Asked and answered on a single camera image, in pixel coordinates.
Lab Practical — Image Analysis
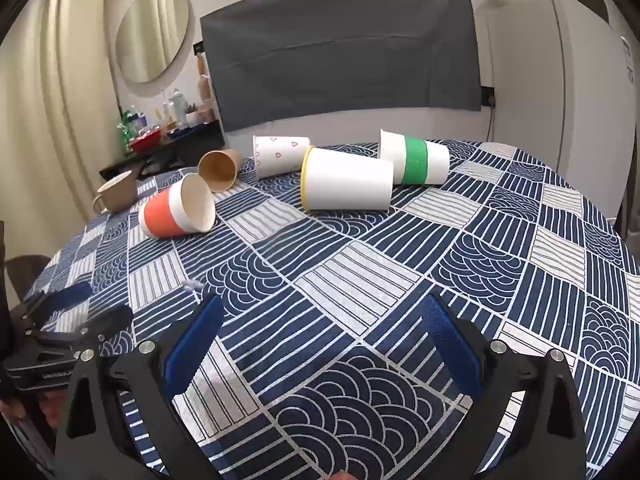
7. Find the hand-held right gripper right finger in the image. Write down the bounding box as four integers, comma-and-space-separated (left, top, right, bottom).
422, 292, 588, 480

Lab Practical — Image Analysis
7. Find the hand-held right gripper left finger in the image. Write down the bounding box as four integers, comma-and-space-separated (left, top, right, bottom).
54, 294, 226, 480

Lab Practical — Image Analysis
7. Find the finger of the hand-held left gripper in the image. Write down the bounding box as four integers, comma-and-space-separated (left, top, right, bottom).
15, 281, 95, 321
25, 306, 135, 348

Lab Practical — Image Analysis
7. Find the orange banded paper cup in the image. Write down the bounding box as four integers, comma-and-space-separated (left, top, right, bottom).
138, 173, 217, 239

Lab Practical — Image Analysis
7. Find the brown paper cup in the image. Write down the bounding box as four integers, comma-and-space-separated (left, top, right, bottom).
197, 149, 241, 193

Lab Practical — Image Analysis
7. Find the green banded white paper cup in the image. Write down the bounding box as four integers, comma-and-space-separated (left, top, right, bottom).
378, 129, 451, 186

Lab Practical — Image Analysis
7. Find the yellow rim white paper cup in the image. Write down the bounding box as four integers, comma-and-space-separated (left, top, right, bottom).
300, 146, 395, 211

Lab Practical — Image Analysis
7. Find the heart print white paper cup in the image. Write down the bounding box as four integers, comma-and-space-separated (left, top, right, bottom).
252, 135, 312, 181

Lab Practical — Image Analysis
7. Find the dark brown chair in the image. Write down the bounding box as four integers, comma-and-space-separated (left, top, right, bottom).
5, 255, 54, 302

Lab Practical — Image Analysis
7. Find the blue white patterned tablecloth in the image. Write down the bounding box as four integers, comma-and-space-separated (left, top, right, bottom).
20, 137, 640, 480

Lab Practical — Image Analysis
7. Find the beige ceramic mug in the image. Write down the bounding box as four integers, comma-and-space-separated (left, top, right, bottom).
92, 170, 138, 214

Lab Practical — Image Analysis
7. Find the green bottle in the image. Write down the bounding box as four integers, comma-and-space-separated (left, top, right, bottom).
118, 110, 133, 155

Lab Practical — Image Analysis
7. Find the red bowl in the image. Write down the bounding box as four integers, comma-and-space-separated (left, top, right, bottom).
129, 129, 164, 154

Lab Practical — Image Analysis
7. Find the black side shelf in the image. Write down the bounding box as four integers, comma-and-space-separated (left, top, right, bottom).
99, 120, 226, 181

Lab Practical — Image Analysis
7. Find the cream curtain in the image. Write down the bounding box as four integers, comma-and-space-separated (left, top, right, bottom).
0, 0, 126, 223

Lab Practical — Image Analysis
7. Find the white refrigerator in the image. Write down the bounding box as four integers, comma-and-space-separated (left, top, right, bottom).
475, 0, 638, 221

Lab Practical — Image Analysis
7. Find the grey cloth cover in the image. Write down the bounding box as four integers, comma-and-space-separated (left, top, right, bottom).
200, 0, 483, 133

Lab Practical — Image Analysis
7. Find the round wall mirror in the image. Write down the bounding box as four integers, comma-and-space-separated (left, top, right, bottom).
115, 0, 195, 85

